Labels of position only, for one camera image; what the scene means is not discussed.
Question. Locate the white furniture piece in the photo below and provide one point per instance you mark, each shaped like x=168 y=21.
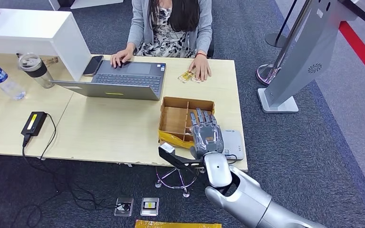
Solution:
x=75 y=3

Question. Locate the chrome stanchion post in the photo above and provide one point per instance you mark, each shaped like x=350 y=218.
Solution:
x=266 y=74

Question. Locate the gold card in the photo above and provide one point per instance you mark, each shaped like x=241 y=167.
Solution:
x=185 y=76

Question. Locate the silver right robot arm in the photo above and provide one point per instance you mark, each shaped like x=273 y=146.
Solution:
x=248 y=201

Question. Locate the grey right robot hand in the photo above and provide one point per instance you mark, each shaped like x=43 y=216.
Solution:
x=207 y=138

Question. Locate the person's right hand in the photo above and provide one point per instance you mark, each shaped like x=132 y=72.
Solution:
x=122 y=57

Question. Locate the black power adapter yellow label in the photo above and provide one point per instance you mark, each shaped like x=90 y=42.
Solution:
x=34 y=123

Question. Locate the silver kiosk stand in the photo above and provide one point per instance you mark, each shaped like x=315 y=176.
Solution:
x=305 y=47

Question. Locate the yellow taped flat package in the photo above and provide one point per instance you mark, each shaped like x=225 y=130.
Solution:
x=176 y=224

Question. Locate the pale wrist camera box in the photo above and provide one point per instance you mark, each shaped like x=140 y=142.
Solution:
x=168 y=148

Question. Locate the person's left hand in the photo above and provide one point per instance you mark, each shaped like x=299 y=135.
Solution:
x=201 y=67

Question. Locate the black smartphone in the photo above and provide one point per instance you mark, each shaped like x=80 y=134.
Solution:
x=93 y=65

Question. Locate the white desk cabinet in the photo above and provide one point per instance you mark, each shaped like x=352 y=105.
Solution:
x=28 y=31

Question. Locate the grey laptop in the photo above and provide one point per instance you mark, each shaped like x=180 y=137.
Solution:
x=129 y=78

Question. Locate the clear tumbler black band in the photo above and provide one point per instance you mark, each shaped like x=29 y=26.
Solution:
x=36 y=70

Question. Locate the floor socket yellow sticker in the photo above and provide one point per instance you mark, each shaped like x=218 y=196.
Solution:
x=149 y=206

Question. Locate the black stanchion post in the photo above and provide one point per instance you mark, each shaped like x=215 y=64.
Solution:
x=275 y=40

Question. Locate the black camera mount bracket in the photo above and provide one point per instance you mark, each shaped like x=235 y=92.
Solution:
x=176 y=160

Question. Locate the person's right forearm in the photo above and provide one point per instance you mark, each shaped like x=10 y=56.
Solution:
x=134 y=34

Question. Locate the grey card reader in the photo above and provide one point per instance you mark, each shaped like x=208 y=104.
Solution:
x=233 y=141

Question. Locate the floor socket with plug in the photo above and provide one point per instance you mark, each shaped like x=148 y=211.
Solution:
x=124 y=206

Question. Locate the person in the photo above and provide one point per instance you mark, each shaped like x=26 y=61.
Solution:
x=170 y=19

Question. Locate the chrome stool base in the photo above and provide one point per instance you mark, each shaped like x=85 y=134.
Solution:
x=186 y=192

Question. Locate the cardboard divider box yellow tape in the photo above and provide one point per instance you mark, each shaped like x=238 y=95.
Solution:
x=173 y=119

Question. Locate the person's left forearm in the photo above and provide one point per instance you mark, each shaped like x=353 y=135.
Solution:
x=204 y=37

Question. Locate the plastic water bottle blue label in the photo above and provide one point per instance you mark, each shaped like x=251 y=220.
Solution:
x=0 y=77

